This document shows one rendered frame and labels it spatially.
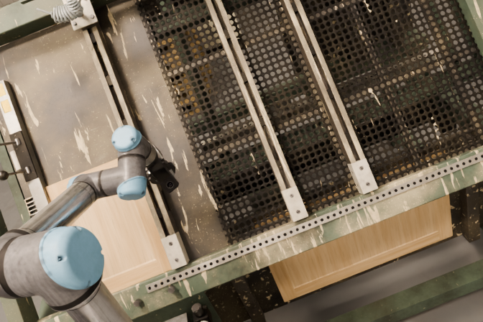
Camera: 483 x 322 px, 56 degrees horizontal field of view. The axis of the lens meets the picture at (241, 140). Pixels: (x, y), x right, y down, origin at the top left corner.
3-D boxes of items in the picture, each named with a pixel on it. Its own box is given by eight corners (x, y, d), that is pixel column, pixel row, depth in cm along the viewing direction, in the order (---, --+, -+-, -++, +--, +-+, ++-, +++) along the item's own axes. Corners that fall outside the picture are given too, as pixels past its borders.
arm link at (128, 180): (116, 205, 124) (116, 168, 129) (152, 198, 122) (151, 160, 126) (99, 198, 117) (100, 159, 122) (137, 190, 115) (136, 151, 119)
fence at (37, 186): (77, 306, 178) (72, 309, 174) (-3, 85, 185) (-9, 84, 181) (88, 301, 178) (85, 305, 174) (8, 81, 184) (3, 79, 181)
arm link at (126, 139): (108, 154, 119) (109, 125, 122) (126, 167, 129) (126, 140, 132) (136, 149, 118) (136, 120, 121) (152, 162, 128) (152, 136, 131)
